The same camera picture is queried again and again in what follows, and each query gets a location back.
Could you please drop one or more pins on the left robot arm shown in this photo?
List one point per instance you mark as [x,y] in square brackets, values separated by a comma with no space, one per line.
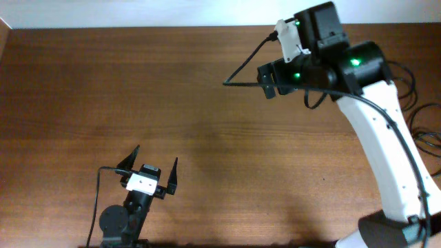
[122,224]

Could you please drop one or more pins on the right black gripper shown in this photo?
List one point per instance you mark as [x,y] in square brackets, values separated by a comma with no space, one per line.
[269,80]

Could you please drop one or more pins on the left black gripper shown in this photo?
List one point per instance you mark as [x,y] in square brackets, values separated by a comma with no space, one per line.
[159,191]

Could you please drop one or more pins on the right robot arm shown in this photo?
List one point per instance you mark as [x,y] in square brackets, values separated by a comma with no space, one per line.
[317,55]

